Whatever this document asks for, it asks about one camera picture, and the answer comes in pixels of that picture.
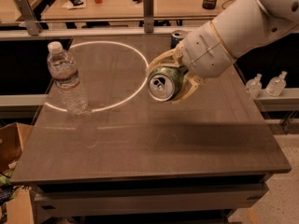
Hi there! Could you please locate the middle metal rail bracket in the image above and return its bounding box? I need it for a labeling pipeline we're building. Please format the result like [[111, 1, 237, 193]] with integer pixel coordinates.
[[143, 0, 154, 33]]

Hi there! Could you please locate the small clear sanitizer bottle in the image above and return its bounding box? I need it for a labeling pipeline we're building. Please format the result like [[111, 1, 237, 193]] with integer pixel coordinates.
[[246, 74, 262, 99]]

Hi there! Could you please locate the black mesh cup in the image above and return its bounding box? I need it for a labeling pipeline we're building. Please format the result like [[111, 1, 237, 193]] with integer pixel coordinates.
[[202, 0, 218, 9]]

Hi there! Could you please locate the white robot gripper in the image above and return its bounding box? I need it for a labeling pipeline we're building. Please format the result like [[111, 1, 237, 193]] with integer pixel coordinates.
[[146, 21, 236, 104]]

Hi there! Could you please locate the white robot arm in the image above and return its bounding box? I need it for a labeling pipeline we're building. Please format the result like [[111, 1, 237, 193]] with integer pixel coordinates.
[[146, 0, 299, 102]]

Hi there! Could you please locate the clear plastic water bottle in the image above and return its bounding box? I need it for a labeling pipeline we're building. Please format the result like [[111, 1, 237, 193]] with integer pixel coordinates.
[[47, 41, 89, 116]]

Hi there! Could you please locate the cardboard box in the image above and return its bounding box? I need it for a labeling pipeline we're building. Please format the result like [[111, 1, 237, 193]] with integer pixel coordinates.
[[0, 122, 34, 224]]

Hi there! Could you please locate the left metal rail bracket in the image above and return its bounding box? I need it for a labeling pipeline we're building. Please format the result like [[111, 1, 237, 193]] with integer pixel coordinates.
[[14, 0, 42, 36]]

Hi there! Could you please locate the wooden background desk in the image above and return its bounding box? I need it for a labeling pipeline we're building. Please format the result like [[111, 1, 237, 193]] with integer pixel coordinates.
[[42, 0, 232, 22]]

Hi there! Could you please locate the blue silver energy drink can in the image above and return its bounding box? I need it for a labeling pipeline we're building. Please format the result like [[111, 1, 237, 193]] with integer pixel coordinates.
[[171, 30, 188, 49]]

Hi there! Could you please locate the metal rail bracket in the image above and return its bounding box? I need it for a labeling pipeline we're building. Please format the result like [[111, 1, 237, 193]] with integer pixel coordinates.
[[14, 0, 42, 36], [143, 0, 154, 33]]

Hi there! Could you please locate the green soda can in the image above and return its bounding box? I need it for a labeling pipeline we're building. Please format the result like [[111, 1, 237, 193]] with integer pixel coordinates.
[[148, 66, 188, 102]]

